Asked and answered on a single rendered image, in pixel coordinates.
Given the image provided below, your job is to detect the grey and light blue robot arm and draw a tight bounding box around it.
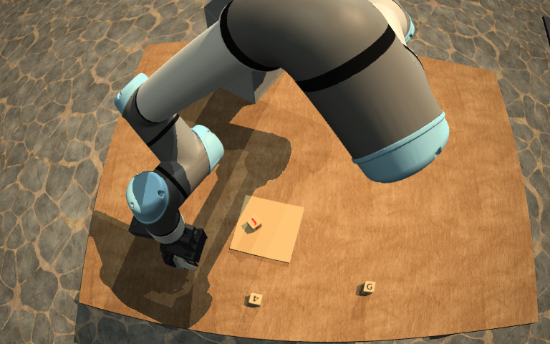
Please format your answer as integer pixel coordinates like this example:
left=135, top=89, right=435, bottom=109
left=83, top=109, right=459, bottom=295
left=114, top=0, right=449, bottom=244

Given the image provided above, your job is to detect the light orange mat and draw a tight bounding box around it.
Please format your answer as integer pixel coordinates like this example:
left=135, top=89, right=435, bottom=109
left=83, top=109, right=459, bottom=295
left=230, top=195, right=304, bottom=263

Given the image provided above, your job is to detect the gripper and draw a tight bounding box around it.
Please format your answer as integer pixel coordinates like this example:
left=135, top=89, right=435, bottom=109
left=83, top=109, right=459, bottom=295
left=160, top=223, right=208, bottom=270

